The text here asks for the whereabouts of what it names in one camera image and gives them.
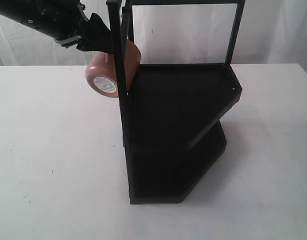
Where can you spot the pink ceramic cup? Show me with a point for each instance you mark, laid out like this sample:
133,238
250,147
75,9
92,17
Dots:
100,73

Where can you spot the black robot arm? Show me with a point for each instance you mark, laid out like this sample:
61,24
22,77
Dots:
26,12

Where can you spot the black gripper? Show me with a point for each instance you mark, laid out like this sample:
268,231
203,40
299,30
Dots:
60,20

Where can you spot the black two-tier shelf rack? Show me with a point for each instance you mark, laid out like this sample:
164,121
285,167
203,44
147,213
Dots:
170,115

